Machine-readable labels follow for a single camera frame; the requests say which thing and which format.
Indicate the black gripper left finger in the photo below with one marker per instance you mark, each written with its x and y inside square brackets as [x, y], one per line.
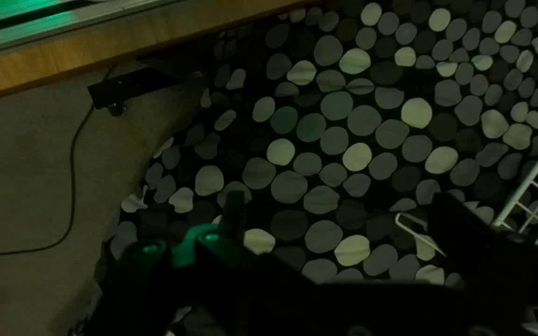
[233, 218]

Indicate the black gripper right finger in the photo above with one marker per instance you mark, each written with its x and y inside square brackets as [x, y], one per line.
[474, 249]

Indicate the black pebble pattern bedspread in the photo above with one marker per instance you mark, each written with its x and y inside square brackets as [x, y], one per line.
[355, 156]

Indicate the black flat device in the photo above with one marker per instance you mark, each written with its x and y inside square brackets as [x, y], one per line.
[125, 87]

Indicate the wooden bunk bed frame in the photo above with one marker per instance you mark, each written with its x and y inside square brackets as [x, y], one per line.
[63, 63]

